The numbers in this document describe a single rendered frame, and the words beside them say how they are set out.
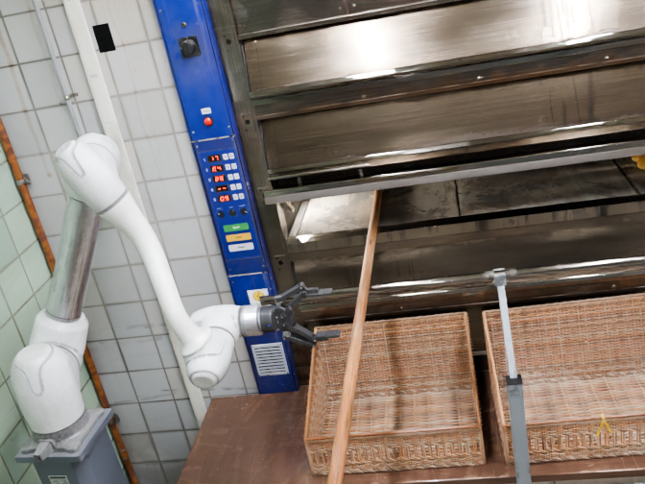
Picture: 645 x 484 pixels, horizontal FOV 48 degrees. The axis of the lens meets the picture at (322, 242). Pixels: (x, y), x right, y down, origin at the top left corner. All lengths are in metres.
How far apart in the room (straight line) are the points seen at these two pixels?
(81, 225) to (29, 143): 0.66
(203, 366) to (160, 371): 1.05
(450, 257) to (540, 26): 0.81
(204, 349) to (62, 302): 0.49
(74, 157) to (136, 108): 0.64
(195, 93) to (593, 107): 1.24
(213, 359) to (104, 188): 0.52
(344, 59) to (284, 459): 1.32
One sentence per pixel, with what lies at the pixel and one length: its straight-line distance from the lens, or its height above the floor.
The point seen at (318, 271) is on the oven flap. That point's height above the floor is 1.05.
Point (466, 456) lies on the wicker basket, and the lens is 2.36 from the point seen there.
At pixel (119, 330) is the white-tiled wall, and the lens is 2.91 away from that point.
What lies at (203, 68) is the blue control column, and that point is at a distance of 2.37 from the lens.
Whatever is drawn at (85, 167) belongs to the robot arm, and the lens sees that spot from 1.90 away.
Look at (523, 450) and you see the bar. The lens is 2.21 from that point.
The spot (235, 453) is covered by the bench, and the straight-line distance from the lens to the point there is 2.62.
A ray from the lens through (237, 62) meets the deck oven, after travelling 2.37.
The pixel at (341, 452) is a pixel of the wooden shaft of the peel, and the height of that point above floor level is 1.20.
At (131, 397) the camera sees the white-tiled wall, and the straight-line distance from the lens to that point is 3.08.
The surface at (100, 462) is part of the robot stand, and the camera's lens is 2.26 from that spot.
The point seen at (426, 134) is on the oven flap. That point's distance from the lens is 2.35.
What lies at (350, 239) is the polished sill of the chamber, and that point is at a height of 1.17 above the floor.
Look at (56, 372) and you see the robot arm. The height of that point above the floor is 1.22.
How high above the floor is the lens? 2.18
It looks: 24 degrees down
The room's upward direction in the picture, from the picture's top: 12 degrees counter-clockwise
